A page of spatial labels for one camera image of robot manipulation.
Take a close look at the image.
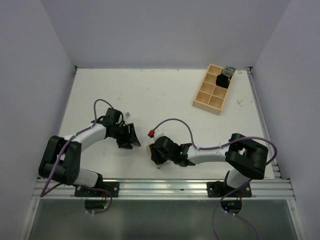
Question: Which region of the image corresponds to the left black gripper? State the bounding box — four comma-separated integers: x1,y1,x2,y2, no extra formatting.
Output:
111,122,141,149

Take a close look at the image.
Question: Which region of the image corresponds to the beige underwear with navy trim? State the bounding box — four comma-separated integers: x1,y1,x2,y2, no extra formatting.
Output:
146,143,162,169

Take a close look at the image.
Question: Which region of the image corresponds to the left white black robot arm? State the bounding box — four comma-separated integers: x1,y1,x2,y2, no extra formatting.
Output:
38,123,141,197

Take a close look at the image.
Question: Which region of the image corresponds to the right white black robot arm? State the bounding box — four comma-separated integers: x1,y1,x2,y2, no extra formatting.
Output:
149,133,269,197

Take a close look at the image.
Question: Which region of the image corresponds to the wooden compartment organizer box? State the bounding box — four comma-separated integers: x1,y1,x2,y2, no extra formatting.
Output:
192,64,235,115

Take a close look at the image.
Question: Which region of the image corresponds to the rolled black garment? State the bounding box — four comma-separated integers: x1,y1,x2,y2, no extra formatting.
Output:
216,74,230,89

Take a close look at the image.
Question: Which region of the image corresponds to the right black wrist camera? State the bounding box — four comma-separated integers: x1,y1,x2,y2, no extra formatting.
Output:
148,129,179,156

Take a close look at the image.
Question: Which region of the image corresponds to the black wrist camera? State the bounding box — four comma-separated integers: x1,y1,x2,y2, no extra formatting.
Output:
102,108,129,127
148,129,179,156

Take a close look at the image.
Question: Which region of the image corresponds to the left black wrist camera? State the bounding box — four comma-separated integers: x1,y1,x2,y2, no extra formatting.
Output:
102,108,129,127

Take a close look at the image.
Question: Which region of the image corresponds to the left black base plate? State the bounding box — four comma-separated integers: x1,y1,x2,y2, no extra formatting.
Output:
74,181,120,198

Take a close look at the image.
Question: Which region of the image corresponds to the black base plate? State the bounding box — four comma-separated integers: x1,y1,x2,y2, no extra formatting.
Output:
206,181,252,198
74,181,120,198

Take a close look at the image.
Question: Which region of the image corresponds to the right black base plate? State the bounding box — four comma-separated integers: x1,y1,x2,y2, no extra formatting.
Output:
206,181,252,198

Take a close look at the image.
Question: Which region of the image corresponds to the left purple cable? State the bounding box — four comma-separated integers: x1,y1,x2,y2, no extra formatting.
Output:
39,99,118,215

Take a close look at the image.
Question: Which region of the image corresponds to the aluminium right side rail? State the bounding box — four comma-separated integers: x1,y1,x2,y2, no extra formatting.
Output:
246,66,282,180

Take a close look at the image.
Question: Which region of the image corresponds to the aluminium rail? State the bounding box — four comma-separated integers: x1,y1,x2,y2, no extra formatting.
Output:
246,66,282,180
31,177,297,201

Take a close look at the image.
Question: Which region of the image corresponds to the aluminium front rail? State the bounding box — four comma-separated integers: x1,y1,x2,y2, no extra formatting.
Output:
31,177,297,201

